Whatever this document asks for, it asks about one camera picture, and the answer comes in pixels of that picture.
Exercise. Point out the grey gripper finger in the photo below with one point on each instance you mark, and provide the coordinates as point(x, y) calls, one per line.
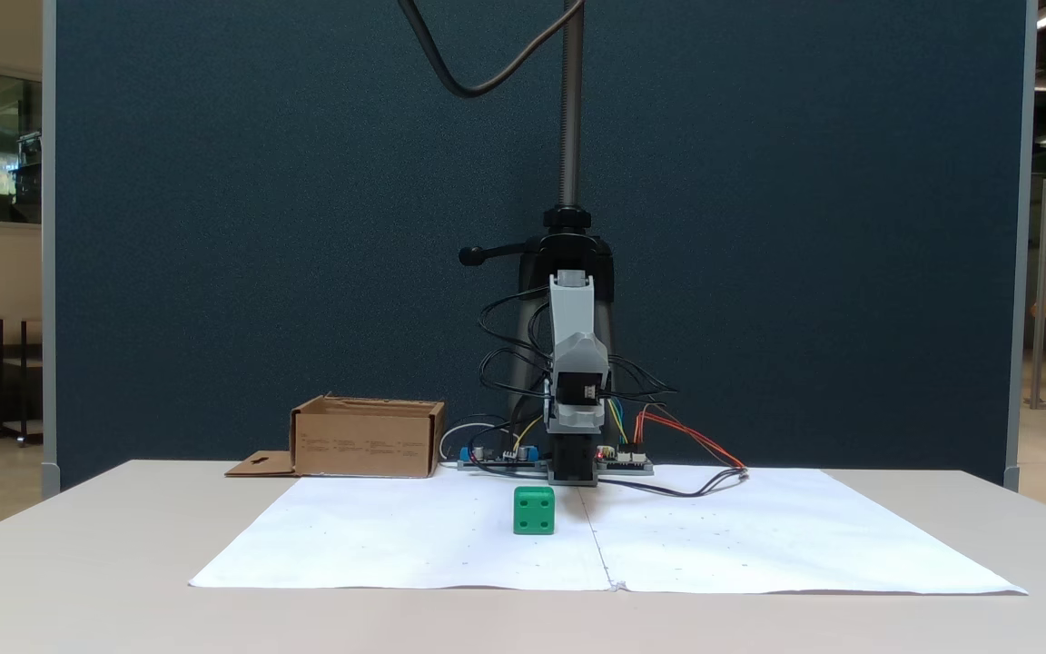
point(552, 411)
point(588, 418)

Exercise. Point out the green dice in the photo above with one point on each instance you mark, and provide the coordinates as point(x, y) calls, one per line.
point(534, 510)

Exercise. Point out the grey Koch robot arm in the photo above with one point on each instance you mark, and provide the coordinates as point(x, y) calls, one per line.
point(571, 309)

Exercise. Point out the blue power circuit board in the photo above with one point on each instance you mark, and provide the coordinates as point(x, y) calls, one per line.
point(527, 452)

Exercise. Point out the motor controller circuit board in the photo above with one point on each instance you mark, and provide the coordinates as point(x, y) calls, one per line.
point(632, 465)

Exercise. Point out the white paper sheet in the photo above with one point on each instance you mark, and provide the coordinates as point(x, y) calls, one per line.
point(414, 536)
point(759, 536)

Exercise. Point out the brown cardboard box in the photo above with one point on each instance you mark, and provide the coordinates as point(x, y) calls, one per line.
point(364, 445)

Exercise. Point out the black and silver tripod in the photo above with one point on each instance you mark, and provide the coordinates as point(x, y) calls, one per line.
point(571, 109)

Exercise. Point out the dark blue partition panel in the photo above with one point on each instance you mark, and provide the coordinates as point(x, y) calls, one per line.
point(214, 227)

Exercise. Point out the black metal rack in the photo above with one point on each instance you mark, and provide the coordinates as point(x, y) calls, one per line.
point(22, 381)

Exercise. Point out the wall window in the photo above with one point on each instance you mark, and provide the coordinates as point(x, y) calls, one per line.
point(14, 150)

